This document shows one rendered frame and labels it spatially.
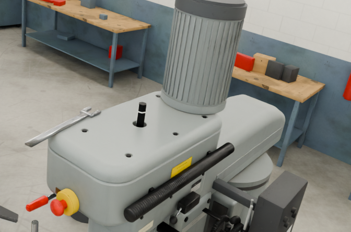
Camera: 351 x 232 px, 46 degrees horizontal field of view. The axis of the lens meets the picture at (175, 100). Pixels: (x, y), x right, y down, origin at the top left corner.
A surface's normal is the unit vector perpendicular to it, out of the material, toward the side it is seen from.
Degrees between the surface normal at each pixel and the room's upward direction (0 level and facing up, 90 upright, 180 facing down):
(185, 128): 0
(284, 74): 90
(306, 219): 0
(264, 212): 90
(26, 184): 0
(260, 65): 90
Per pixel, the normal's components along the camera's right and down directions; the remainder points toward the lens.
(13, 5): 0.79, 0.35
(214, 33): 0.10, 0.41
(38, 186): 0.15, -0.91
